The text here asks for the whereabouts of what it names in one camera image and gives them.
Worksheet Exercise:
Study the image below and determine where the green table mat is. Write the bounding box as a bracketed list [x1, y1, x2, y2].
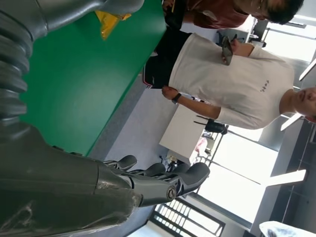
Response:
[19, 0, 167, 157]

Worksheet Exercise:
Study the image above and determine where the black window grille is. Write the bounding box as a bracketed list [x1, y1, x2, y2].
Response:
[150, 197, 225, 237]

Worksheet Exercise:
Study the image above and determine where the white background desk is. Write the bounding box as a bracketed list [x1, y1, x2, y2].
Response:
[158, 104, 206, 165]

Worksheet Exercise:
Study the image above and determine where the black router with antennas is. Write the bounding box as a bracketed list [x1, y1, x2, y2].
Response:
[193, 114, 228, 136]

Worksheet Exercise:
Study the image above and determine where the person in white shirt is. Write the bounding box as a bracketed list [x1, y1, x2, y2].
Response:
[143, 27, 316, 130]

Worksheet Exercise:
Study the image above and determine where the dark smartphone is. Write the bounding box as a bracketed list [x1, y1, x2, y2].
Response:
[221, 36, 234, 66]

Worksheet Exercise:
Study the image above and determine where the person in red shirt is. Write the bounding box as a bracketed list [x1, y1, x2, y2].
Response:
[161, 0, 305, 31]

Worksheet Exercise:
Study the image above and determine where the white ceiling light bar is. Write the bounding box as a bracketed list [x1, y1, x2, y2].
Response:
[298, 58, 316, 82]
[281, 113, 303, 132]
[265, 169, 307, 188]

